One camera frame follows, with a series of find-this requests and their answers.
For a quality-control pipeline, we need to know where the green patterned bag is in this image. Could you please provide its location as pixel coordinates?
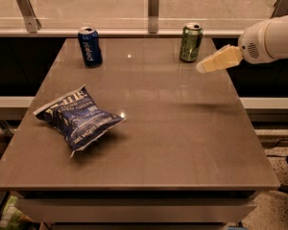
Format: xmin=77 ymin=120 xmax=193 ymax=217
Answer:
xmin=0 ymin=195 xmax=34 ymax=230

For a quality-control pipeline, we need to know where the right metal railing bracket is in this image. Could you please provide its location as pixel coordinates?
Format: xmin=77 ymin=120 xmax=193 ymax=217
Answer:
xmin=271 ymin=0 xmax=288 ymax=18

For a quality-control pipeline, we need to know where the middle metal railing bracket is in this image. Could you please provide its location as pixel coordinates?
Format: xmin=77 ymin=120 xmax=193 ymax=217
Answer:
xmin=148 ymin=0 xmax=159 ymax=34

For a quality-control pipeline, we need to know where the glass railing panel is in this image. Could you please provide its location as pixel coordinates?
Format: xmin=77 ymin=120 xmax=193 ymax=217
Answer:
xmin=0 ymin=0 xmax=277 ymax=30

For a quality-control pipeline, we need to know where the blue chip bag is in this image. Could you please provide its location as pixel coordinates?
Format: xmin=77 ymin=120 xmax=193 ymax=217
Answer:
xmin=34 ymin=85 xmax=125 ymax=156

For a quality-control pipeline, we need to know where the left metal railing bracket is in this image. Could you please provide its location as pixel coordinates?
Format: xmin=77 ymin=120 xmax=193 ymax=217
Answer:
xmin=16 ymin=0 xmax=41 ymax=33

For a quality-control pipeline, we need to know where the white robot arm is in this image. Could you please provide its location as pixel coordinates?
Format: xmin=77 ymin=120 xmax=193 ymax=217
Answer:
xmin=196 ymin=15 xmax=288 ymax=73

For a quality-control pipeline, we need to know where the black floor cable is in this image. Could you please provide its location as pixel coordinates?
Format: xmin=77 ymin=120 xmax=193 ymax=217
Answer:
xmin=265 ymin=139 xmax=288 ymax=160

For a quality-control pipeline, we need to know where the metal railing bracket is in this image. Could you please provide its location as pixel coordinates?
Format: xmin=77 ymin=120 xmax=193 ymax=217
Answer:
xmin=148 ymin=0 xmax=159 ymax=34
xmin=271 ymin=0 xmax=288 ymax=18
xmin=16 ymin=0 xmax=41 ymax=33

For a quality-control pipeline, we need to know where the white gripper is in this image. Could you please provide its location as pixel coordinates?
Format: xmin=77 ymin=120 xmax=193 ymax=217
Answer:
xmin=197 ymin=20 xmax=273 ymax=73

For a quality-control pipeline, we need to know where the blue Pepsi can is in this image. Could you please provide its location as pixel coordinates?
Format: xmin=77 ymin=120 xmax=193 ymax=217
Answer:
xmin=78 ymin=27 xmax=103 ymax=68

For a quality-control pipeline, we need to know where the green soda can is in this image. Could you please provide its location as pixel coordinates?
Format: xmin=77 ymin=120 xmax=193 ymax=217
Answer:
xmin=180 ymin=23 xmax=204 ymax=62

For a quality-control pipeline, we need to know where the white table drawer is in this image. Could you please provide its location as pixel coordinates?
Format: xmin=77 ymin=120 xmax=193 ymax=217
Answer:
xmin=16 ymin=198 xmax=255 ymax=223

